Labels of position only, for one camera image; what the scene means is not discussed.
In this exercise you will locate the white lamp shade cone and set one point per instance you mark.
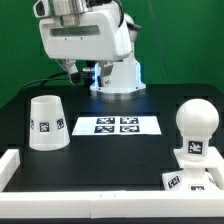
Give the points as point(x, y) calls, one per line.
point(48, 128)

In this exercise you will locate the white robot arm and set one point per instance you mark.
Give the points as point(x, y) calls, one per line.
point(126, 73)

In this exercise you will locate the white left fence bar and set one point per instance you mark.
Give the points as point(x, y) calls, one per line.
point(9, 163)

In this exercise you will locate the white lamp bulb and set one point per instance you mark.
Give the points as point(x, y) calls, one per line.
point(197, 120)

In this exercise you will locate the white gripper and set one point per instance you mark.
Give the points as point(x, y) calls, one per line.
point(98, 37)

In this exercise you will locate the white front fence bar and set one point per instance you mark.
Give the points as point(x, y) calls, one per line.
point(115, 204)

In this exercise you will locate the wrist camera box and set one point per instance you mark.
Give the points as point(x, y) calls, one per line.
point(43, 8)

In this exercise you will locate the white right fence bar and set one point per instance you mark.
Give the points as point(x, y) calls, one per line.
point(217, 167)

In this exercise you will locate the white marker sheet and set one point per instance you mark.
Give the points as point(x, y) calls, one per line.
point(117, 125)

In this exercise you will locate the white lamp base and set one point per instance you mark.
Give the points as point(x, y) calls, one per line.
point(192, 176)

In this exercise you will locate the white fence bar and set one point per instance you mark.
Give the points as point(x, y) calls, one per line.
point(115, 204)
point(9, 163)
point(217, 167)

